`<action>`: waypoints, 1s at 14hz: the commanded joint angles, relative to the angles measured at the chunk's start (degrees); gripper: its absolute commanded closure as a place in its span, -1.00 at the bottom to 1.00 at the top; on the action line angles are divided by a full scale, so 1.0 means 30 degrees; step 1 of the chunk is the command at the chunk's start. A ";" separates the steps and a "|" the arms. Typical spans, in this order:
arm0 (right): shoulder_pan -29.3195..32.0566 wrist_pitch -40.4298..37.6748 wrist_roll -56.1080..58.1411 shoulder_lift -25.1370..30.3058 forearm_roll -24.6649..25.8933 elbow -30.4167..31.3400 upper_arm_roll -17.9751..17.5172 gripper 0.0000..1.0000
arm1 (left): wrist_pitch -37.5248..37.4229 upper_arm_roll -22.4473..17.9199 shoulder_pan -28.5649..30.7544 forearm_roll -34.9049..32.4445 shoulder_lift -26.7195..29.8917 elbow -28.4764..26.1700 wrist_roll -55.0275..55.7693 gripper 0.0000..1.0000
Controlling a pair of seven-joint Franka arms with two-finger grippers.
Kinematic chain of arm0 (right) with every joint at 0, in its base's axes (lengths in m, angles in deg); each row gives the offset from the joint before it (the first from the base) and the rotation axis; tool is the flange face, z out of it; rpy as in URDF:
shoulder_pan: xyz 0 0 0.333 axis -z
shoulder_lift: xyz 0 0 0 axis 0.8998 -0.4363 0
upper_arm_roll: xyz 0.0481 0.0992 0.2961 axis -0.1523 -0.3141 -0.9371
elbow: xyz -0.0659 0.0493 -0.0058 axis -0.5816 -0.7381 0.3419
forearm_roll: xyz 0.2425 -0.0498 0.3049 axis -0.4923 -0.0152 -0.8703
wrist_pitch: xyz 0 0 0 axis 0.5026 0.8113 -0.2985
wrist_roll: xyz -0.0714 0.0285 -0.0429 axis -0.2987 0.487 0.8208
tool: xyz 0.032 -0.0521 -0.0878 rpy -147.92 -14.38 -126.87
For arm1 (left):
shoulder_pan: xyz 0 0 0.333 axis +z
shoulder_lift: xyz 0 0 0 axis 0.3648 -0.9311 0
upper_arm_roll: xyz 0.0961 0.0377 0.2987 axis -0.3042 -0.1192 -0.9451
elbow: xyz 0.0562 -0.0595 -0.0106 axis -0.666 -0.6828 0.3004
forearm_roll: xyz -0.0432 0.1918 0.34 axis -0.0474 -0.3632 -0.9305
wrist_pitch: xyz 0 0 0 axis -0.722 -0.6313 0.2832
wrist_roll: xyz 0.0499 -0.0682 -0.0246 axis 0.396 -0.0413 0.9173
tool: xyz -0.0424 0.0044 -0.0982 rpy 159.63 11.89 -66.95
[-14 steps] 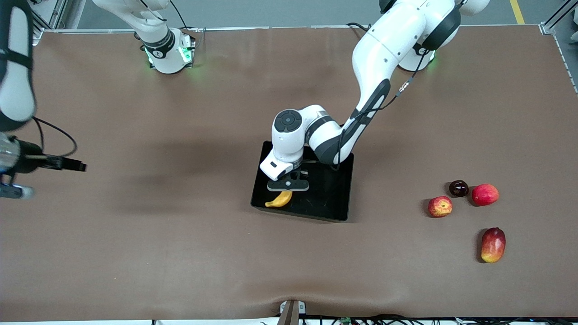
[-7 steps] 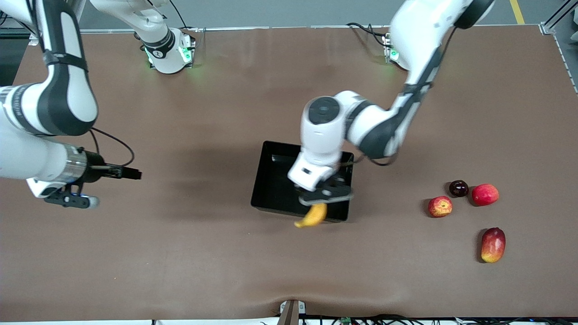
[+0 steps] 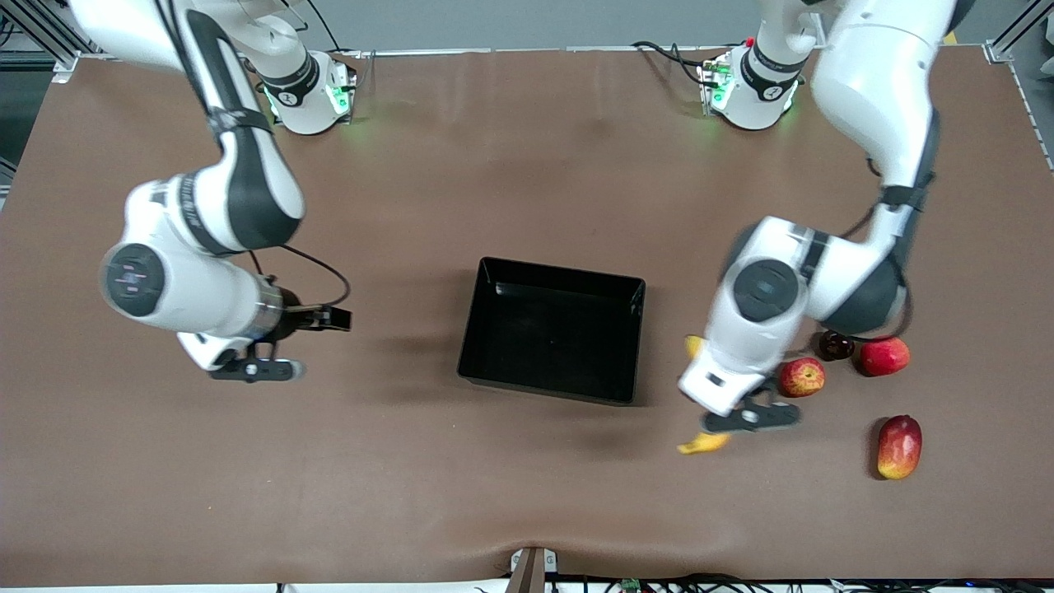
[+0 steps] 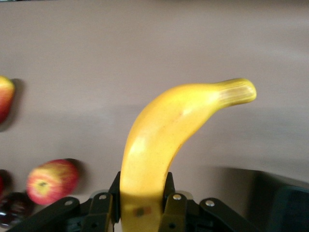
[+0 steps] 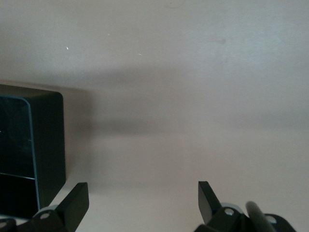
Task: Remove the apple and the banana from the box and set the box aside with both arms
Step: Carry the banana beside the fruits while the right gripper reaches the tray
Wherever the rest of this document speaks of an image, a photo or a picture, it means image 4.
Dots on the red yellow mango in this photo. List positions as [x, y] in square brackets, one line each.
[6, 97]

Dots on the round red pomegranate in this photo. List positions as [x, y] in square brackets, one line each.
[1, 184]

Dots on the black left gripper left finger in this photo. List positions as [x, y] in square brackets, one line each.
[72, 215]

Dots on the red yellow apple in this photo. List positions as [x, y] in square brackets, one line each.
[51, 181]

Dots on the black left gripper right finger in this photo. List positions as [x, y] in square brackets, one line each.
[193, 215]

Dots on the yellow banana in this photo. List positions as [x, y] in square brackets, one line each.
[154, 149]

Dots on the black rectangular plastic box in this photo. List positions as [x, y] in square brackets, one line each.
[282, 205]

